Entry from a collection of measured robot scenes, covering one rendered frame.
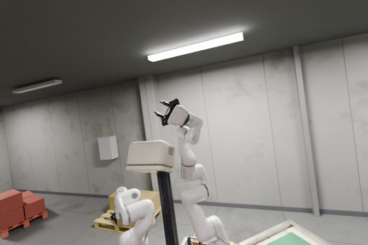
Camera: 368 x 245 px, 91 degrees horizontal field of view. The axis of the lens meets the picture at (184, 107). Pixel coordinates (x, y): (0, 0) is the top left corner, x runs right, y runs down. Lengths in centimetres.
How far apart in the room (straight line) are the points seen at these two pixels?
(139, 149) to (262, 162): 323
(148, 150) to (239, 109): 299
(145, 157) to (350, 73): 364
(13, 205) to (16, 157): 312
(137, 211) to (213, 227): 41
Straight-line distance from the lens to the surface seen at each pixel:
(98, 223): 458
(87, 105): 559
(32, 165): 794
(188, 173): 108
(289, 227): 221
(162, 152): 87
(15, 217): 577
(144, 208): 110
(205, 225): 116
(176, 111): 84
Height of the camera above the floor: 218
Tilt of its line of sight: level
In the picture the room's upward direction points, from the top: 7 degrees counter-clockwise
